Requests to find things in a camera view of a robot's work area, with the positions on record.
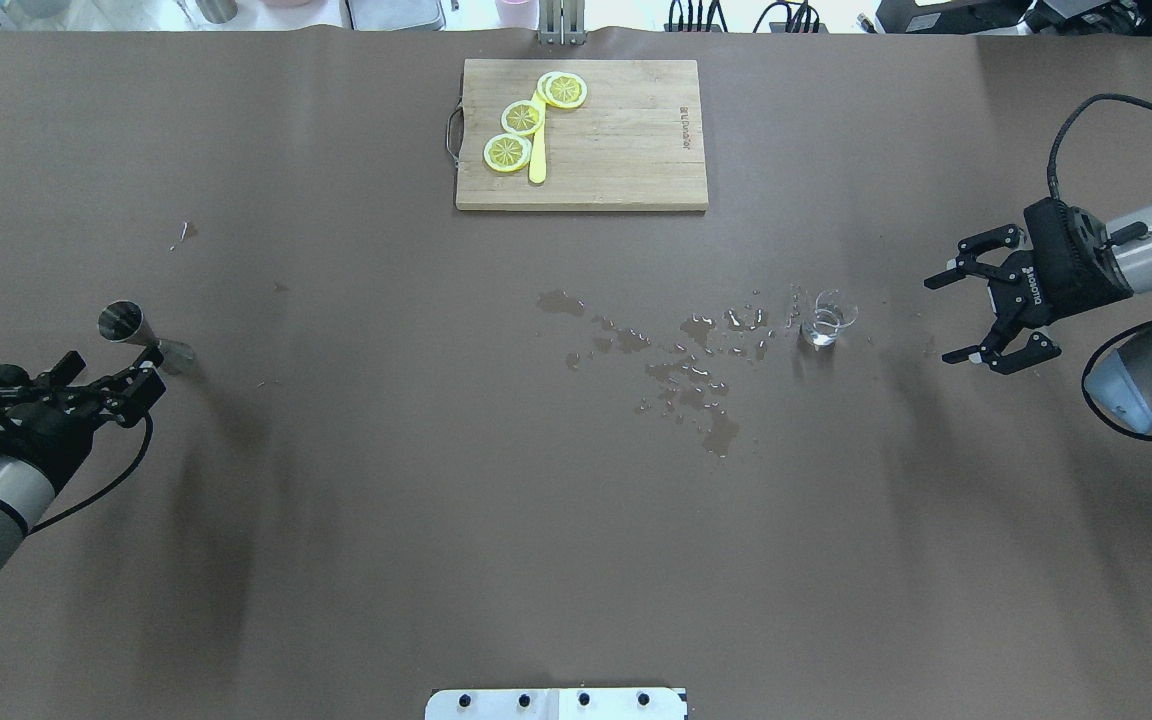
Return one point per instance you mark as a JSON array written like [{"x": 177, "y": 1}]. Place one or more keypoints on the steel double jigger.
[{"x": 124, "y": 322}]

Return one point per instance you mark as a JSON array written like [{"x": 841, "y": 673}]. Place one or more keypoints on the middle lemon slice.
[{"x": 523, "y": 117}]

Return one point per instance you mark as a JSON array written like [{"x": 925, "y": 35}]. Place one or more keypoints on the lemon slice near handle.
[{"x": 507, "y": 153}]

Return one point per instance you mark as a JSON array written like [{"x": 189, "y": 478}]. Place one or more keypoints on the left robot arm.
[{"x": 25, "y": 495}]

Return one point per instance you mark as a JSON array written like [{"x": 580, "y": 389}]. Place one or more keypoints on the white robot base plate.
[{"x": 559, "y": 703}]

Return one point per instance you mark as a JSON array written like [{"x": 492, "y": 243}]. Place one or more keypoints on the aluminium frame post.
[{"x": 562, "y": 23}]

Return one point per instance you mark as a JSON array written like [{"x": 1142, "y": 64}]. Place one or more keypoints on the grey metal tray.
[{"x": 395, "y": 15}]

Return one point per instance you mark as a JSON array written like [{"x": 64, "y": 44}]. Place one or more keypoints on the far lemon slice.
[{"x": 563, "y": 90}]

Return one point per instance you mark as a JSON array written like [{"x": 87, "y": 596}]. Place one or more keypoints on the small clear glass measuring cup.
[{"x": 831, "y": 313}]

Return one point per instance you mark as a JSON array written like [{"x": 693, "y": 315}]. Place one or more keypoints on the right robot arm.
[{"x": 1117, "y": 377}]

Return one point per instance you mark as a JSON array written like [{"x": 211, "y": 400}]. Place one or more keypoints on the pink plastic cup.
[{"x": 520, "y": 14}]

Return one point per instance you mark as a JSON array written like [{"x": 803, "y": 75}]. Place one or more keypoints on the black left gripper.
[{"x": 39, "y": 438}]

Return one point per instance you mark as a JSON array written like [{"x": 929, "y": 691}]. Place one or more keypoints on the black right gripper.
[{"x": 1076, "y": 283}]

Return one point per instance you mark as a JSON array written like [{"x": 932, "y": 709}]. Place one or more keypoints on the wooden cutting board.
[{"x": 636, "y": 144}]

